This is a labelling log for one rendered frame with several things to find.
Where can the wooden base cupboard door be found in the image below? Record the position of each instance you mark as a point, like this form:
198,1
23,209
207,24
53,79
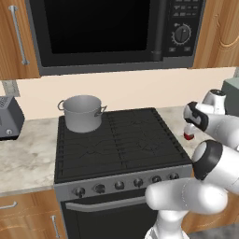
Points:
28,228

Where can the silver metal pot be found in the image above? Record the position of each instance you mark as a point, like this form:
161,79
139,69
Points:
82,116

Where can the wooden base cupboard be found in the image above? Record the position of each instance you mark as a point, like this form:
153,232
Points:
211,222

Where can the dark grey toaster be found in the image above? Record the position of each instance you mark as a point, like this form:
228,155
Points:
9,116

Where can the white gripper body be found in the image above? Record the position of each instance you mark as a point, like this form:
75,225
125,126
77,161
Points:
190,128

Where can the wooden wall cupboard door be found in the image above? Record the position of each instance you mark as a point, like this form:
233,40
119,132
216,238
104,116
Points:
9,37

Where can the black oven door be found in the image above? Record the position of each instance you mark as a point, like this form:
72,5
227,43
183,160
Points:
105,224

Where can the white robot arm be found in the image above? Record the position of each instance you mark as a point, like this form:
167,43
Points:
217,155

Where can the grey-green box appliance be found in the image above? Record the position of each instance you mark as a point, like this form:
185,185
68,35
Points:
231,96

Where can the black stove knob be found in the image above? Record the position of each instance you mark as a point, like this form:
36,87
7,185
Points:
173,176
138,182
79,191
99,188
119,185
156,179

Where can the wooden drawer front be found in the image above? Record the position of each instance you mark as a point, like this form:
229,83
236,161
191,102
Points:
31,203

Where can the red tomato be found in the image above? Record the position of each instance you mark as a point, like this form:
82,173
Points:
188,136

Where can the black stove with oven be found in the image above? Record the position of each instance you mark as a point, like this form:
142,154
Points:
124,143

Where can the black microwave oven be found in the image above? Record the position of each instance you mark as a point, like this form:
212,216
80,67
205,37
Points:
99,28

